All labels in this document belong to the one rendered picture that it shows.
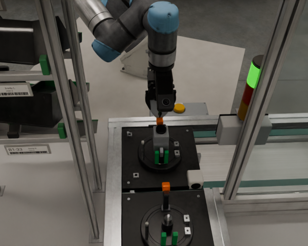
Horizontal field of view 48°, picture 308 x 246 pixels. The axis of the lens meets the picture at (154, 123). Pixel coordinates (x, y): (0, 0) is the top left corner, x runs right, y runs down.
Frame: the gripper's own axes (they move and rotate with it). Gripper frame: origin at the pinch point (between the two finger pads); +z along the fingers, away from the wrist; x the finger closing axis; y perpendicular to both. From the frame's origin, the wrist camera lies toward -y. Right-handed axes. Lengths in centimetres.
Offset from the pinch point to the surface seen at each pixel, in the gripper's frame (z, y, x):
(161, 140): 0.0, -9.4, 0.3
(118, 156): 11.1, -6.3, 13.2
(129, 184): 10.1, -17.4, 9.9
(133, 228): 10.1, -31.4, 8.9
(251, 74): -31.8, -19.4, -16.5
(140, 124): 11.2, 7.7, 5.9
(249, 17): 108, 246, -116
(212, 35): 108, 212, -71
